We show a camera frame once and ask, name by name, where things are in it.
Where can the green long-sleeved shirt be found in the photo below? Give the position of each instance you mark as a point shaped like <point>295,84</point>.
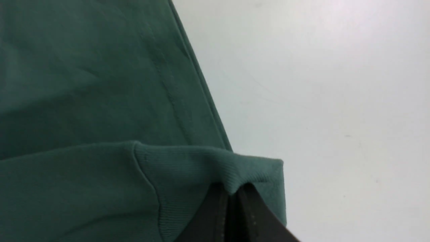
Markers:
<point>108,129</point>

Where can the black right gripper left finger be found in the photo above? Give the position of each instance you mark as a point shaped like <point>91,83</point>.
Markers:
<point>208,223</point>

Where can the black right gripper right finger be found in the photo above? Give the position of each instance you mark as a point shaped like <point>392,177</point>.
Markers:
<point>253,221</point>

